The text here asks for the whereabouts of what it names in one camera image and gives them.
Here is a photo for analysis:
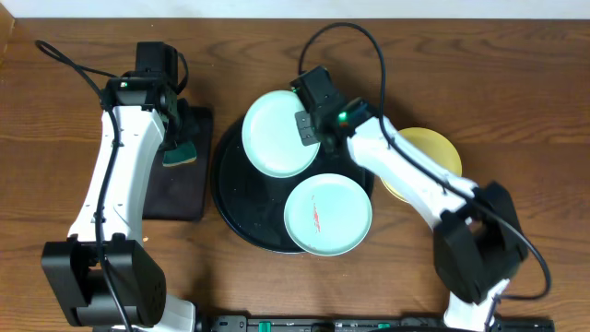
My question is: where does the green yellow sponge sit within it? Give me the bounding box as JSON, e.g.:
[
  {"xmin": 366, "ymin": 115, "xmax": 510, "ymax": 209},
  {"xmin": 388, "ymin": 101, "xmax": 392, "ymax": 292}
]
[{"xmin": 162, "ymin": 141, "xmax": 197, "ymax": 168}]

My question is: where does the light green plate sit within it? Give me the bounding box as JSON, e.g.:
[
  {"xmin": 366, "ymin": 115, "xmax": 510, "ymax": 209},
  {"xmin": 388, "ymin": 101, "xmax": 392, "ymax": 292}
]
[
  {"xmin": 283, "ymin": 173, "xmax": 372, "ymax": 256},
  {"xmin": 242, "ymin": 90, "xmax": 320, "ymax": 178}
]

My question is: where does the yellow plate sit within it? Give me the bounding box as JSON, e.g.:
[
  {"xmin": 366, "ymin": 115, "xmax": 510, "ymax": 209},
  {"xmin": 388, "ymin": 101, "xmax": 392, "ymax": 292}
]
[{"xmin": 399, "ymin": 127, "xmax": 463, "ymax": 176}]

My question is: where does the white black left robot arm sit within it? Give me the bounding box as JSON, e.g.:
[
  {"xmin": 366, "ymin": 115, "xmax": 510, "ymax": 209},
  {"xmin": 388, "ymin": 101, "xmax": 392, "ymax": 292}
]
[{"xmin": 41, "ymin": 77, "xmax": 198, "ymax": 331}]

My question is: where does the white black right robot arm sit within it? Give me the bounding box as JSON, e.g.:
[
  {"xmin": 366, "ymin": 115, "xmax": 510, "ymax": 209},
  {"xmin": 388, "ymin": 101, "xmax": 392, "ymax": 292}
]
[{"xmin": 298, "ymin": 94, "xmax": 531, "ymax": 331}]

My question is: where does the black rectangular tray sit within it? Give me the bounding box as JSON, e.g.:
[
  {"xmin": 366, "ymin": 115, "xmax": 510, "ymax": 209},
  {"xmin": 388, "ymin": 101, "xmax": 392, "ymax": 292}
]
[{"xmin": 143, "ymin": 106, "xmax": 214, "ymax": 221}]

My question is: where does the black round tray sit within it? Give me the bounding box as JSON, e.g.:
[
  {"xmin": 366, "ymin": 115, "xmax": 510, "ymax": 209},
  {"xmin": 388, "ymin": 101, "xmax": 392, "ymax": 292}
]
[{"xmin": 210, "ymin": 118, "xmax": 374, "ymax": 254}]

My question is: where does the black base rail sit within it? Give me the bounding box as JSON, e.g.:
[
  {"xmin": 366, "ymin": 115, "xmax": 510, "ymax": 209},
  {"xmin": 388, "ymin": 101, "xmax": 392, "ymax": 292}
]
[{"xmin": 209, "ymin": 314, "xmax": 556, "ymax": 332}]

